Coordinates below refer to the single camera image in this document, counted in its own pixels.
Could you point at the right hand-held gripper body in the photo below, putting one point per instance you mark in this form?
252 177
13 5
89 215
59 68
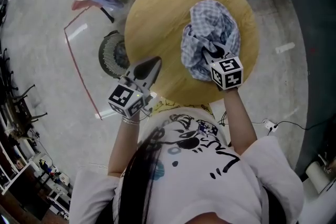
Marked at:
228 73

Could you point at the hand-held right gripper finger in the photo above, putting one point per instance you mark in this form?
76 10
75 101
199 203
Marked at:
206 54
222 49

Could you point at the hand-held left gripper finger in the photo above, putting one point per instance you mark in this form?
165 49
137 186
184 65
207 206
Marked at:
156 73
147 61

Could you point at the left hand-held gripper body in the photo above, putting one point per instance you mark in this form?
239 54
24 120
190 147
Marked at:
123 97

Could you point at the grey patterned clothes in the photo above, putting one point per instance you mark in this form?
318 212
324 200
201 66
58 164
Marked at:
122 53

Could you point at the blue checkered clothes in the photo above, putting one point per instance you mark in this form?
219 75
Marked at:
210 26

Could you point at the dark slatted plastic basket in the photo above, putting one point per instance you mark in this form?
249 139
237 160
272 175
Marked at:
110 52

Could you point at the person's left forearm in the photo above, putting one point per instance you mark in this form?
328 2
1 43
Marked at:
123 144

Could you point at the person's right forearm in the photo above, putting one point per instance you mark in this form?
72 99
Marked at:
239 123

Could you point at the yellow patterned fabric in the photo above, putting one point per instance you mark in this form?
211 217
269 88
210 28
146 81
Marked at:
168 105

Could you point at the white power strip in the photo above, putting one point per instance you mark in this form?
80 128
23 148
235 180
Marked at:
270 125

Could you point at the white printed t-shirt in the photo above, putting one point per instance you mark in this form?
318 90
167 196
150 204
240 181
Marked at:
199 175

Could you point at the white shelf unit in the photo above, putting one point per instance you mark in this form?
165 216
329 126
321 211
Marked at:
15 165

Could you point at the white paper roll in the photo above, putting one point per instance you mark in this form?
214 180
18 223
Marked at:
316 177

